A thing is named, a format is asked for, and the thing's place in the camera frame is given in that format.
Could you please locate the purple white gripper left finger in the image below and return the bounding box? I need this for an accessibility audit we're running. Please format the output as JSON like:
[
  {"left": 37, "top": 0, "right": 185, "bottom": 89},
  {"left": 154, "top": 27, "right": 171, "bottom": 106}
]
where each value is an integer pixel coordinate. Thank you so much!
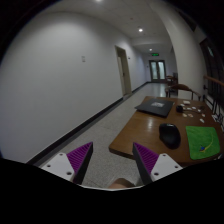
[{"left": 42, "top": 142, "right": 93, "bottom": 185}]

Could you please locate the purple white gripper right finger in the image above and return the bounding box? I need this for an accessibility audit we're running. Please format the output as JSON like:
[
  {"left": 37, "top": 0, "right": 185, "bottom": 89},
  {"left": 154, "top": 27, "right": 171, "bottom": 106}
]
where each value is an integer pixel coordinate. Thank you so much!
[{"left": 132, "top": 143, "right": 182, "bottom": 185}]

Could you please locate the black computer mouse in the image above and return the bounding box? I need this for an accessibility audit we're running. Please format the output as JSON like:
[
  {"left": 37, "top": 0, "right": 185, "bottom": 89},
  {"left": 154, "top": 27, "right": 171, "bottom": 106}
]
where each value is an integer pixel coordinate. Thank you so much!
[{"left": 159, "top": 123, "right": 181, "bottom": 149}]

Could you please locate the green mouse pad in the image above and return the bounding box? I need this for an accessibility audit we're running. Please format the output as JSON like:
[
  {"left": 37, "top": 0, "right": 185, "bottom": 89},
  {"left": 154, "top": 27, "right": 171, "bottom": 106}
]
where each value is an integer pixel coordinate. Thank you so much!
[{"left": 186, "top": 126, "right": 220, "bottom": 160}]

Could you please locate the black closed laptop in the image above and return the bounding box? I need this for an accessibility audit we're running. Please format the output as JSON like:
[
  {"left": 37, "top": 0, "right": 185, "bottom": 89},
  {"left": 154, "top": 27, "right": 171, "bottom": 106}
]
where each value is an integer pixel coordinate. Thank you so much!
[{"left": 135, "top": 98, "right": 174, "bottom": 118}]

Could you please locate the small black box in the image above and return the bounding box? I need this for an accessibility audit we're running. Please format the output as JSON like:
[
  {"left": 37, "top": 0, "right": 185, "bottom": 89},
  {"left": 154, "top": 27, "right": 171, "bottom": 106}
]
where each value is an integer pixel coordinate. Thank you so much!
[{"left": 176, "top": 105, "right": 183, "bottom": 113}]

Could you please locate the white card on table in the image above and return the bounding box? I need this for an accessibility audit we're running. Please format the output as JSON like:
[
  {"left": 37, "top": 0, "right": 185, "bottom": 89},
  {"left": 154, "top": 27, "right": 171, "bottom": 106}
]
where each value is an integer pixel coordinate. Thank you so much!
[{"left": 183, "top": 101, "right": 190, "bottom": 105}]

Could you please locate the wooden chair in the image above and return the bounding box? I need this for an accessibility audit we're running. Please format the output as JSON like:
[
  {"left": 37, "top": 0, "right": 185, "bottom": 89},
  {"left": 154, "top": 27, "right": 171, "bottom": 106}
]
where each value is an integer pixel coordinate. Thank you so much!
[{"left": 165, "top": 84, "right": 201, "bottom": 101}]

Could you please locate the beige side door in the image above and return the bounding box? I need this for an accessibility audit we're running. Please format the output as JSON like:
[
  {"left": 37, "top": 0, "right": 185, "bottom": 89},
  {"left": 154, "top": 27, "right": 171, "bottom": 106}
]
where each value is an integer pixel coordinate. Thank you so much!
[{"left": 115, "top": 46, "right": 132, "bottom": 96}]

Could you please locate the glass double exit door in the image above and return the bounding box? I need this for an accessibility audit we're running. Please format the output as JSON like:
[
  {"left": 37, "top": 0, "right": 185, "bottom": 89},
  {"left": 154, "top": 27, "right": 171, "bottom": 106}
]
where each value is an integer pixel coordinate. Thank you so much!
[{"left": 149, "top": 60, "right": 166, "bottom": 82}]

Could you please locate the wooden handrail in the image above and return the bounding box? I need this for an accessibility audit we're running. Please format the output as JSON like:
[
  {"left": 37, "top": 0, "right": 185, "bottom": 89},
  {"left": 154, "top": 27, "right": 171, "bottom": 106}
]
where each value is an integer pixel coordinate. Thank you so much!
[{"left": 204, "top": 75, "right": 224, "bottom": 87}]

